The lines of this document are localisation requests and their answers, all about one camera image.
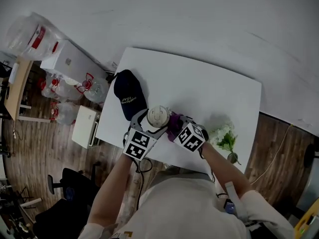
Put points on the yellow crate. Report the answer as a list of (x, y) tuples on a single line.
[(307, 223)]

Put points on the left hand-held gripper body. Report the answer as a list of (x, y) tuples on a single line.
[(138, 143)]

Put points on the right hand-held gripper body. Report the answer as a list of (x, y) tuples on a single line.
[(190, 138)]

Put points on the dark navy baseball cap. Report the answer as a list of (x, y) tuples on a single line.
[(128, 91)]

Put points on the purple cloth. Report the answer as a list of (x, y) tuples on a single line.
[(174, 123)]

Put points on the light wooden side table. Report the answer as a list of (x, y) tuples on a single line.
[(18, 88)]

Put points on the person's white shirt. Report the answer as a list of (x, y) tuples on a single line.
[(179, 208)]

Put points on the person's right forearm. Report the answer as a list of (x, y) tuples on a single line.
[(224, 165)]

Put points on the small blue device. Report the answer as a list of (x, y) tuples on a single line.
[(229, 206)]

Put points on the black office chair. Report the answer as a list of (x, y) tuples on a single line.
[(67, 198)]

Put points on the clear jugs in plastic bag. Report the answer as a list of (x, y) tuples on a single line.
[(32, 36)]

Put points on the large white cardboard box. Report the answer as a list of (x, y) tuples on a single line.
[(74, 63)]

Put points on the small white cabinet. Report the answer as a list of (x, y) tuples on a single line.
[(86, 126)]

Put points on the white artificial flowers in vase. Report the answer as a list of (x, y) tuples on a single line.
[(224, 137)]

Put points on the person's left forearm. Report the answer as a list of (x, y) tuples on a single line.
[(112, 190)]

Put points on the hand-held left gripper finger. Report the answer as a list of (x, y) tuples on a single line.
[(140, 115), (160, 131)]

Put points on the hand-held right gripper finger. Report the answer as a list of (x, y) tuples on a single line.
[(187, 119)]

